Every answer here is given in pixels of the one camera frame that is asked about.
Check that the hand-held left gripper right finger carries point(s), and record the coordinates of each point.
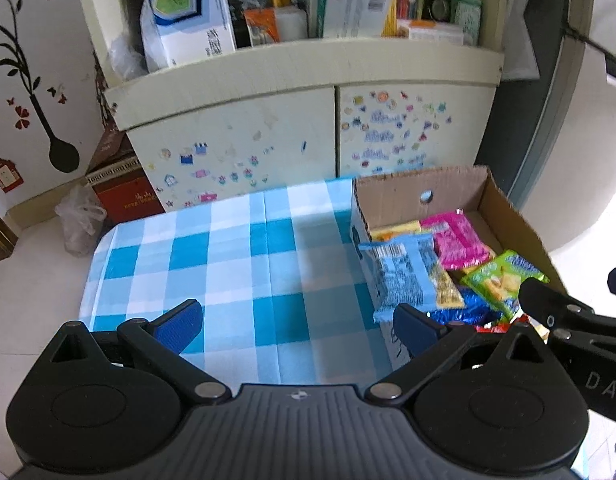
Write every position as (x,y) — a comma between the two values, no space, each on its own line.
(413,329)

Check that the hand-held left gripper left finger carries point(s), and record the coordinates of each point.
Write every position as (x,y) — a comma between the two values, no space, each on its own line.
(180,327)

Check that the green snack packet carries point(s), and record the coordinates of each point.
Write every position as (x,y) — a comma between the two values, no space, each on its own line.
(502,275)

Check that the light blue snack packet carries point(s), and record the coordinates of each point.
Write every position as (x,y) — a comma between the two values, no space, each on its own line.
(402,275)

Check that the shiny blue snack packet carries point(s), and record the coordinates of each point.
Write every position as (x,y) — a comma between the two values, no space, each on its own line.
(467,313)

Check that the red snack packet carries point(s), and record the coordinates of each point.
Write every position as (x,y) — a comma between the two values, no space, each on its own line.
(492,329)

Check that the pink snack packet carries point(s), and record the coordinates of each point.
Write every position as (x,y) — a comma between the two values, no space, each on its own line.
(457,240)

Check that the small yellow snack packet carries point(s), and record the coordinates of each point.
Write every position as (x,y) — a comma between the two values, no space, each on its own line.
(395,231)

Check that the cardboard box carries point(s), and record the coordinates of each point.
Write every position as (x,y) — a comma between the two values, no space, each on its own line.
(437,185)

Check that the blue white checked tablecloth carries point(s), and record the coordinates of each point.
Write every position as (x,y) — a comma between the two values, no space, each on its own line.
(238,260)

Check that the brown red cardboard carton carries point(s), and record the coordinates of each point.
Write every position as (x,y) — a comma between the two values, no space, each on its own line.
(123,195)

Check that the cream cabinet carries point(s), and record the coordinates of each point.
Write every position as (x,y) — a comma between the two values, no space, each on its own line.
(288,110)

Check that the crumpled clear plastic bag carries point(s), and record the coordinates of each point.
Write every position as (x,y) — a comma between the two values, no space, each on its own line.
(125,60)

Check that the flat white box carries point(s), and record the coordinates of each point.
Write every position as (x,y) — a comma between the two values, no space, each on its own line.
(435,32)

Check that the green patterned box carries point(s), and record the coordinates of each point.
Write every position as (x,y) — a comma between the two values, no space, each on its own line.
(466,19)

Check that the white blue paper box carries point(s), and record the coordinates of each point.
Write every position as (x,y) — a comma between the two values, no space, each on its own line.
(188,25)

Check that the orange snack packet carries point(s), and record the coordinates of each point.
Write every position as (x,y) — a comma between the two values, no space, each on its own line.
(262,27)

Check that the small white box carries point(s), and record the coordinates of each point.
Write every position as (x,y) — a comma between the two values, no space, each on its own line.
(294,22)

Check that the red house wall sticker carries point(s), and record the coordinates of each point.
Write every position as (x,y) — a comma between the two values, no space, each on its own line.
(5,175)

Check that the red flower wall sticker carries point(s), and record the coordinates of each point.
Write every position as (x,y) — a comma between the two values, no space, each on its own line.
(22,117)

